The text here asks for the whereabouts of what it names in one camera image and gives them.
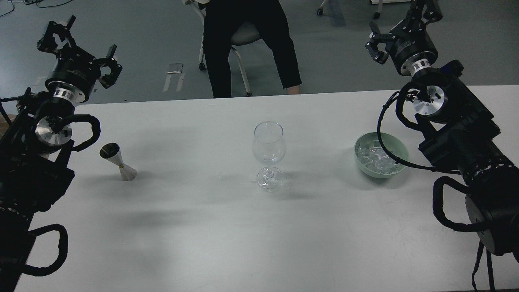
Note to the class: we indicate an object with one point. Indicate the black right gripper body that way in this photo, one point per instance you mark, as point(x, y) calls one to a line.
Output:
point(408, 47)

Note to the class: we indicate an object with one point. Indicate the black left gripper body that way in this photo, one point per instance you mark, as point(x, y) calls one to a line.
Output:
point(74, 67)

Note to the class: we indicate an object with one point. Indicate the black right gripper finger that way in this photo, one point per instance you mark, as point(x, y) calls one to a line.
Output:
point(376, 38)
point(420, 14)

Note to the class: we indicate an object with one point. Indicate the silver metal jigger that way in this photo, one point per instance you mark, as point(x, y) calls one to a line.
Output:
point(112, 152)

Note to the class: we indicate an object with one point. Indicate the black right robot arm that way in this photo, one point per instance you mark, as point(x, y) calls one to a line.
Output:
point(479, 189)

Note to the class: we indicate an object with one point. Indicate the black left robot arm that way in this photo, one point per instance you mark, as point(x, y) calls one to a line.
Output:
point(38, 143)

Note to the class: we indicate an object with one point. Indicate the clear ice cubes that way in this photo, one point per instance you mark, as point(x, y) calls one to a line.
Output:
point(374, 161)

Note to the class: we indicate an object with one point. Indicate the clear wine glass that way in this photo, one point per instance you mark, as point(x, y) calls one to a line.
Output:
point(269, 148)

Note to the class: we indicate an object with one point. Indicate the white wheeled furniture base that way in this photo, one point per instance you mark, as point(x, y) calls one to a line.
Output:
point(344, 7)

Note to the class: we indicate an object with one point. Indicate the grey object on floor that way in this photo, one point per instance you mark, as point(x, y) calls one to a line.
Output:
point(174, 68)

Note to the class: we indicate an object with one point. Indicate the green bowl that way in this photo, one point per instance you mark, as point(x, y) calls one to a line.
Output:
point(392, 144)

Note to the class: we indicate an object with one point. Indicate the white office chair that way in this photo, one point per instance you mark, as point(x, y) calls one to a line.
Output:
point(246, 34)

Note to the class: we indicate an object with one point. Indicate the person in black trousers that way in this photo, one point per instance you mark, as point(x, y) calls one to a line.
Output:
point(229, 23)

